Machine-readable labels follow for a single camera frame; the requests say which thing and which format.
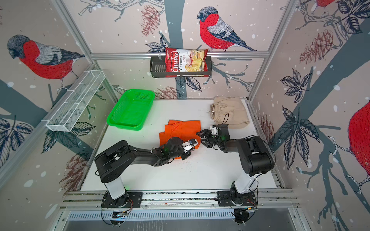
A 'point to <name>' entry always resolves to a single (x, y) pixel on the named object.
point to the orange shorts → (184, 130)
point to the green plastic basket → (130, 112)
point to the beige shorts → (230, 110)
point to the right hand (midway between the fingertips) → (196, 139)
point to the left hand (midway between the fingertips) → (194, 147)
